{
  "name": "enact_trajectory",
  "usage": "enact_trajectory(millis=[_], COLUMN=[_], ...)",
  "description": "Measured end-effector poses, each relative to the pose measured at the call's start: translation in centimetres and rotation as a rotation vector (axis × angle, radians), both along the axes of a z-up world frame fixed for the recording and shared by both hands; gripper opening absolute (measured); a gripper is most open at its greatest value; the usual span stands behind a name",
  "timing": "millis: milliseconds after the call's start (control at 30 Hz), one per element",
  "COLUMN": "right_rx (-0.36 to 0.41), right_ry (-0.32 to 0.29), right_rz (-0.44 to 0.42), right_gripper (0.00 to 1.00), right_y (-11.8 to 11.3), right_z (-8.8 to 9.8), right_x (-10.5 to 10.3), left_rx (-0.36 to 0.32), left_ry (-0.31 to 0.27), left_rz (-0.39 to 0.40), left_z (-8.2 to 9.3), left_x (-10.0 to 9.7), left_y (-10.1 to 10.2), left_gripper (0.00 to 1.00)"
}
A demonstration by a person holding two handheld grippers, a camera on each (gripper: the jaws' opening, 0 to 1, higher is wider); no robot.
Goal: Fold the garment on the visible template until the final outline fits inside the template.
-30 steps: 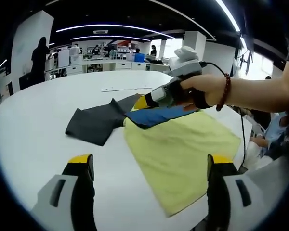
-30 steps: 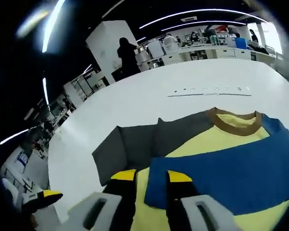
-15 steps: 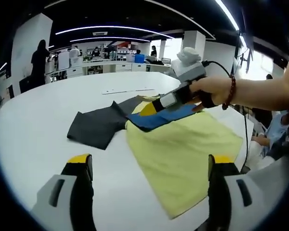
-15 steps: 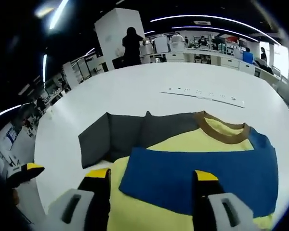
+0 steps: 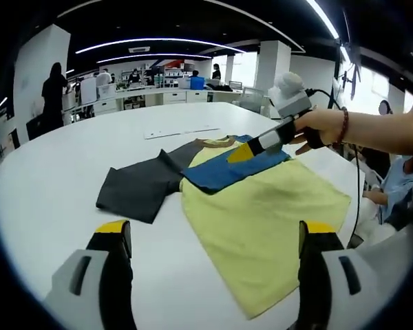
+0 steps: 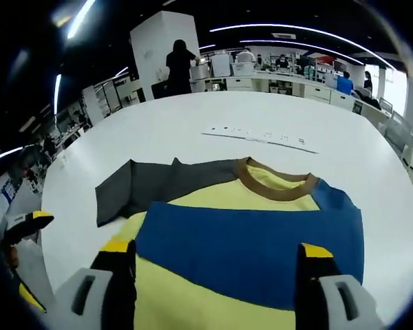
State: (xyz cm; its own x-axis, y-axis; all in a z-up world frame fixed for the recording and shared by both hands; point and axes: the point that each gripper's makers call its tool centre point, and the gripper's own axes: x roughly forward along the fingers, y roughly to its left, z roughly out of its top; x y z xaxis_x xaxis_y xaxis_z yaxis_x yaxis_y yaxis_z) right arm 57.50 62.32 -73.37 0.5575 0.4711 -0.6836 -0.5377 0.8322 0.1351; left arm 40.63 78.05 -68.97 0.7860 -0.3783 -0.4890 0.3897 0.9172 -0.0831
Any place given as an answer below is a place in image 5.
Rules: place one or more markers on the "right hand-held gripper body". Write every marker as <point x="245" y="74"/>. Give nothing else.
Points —
<point x="294" y="101"/>

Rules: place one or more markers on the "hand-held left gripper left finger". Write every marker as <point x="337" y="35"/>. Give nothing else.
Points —
<point x="113" y="268"/>

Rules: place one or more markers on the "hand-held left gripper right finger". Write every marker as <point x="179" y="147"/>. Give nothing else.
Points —
<point x="313" y="275"/>

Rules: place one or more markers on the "yellow garment with dark sleeves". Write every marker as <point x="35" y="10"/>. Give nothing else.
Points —
<point x="261" y="223"/>

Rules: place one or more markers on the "person's right hand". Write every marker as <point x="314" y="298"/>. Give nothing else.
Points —
<point x="325" y="123"/>

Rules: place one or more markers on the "white office chair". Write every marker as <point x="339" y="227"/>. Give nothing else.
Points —
<point x="253" y="98"/>

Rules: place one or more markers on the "grey mesh chair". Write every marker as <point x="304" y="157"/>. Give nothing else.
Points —
<point x="389" y="251"/>

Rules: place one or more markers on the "white table socket strip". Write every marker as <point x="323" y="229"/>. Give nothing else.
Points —
<point x="179" y="132"/>

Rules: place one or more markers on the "white cabinet counter row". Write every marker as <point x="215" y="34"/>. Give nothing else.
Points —
<point x="175" y="96"/>

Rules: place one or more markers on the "ceiling air vent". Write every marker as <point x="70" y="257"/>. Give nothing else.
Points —
<point x="139" y="49"/>

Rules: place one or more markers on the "black square panel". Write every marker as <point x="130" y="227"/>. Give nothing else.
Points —
<point x="34" y="129"/>

